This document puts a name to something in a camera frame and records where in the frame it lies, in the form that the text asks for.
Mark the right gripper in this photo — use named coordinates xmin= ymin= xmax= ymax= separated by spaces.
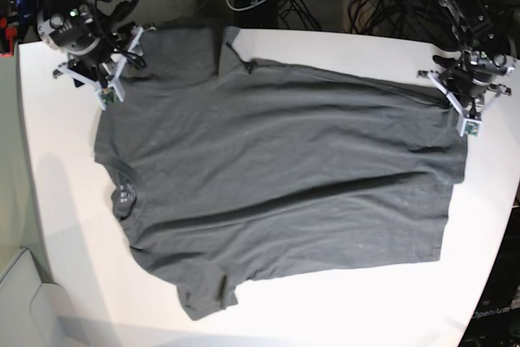
xmin=68 ymin=33 xmax=146 ymax=82

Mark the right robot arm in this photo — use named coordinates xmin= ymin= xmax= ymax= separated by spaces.
xmin=37 ymin=0 xmax=145 ymax=87

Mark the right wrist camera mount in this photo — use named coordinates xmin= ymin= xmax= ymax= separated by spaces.
xmin=52 ymin=24 xmax=155 ymax=110

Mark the red clamp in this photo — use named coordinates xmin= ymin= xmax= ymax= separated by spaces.
xmin=0 ymin=15 xmax=18 ymax=57

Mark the grey t-shirt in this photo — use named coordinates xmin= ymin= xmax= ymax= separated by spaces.
xmin=94 ymin=24 xmax=467 ymax=320

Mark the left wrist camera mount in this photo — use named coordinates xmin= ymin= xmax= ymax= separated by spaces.
xmin=418 ymin=50 xmax=517 ymax=137

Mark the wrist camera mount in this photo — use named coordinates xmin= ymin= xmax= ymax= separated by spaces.
xmin=52 ymin=24 xmax=155 ymax=110
xmin=418 ymin=50 xmax=517 ymax=137

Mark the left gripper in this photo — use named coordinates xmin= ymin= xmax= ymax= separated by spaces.
xmin=439 ymin=67 xmax=504 ymax=110

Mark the white bin corner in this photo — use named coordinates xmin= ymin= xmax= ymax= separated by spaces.
xmin=1 ymin=248 xmax=89 ymax=346

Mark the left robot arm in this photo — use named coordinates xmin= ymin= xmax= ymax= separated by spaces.
xmin=434 ymin=0 xmax=517 ymax=107

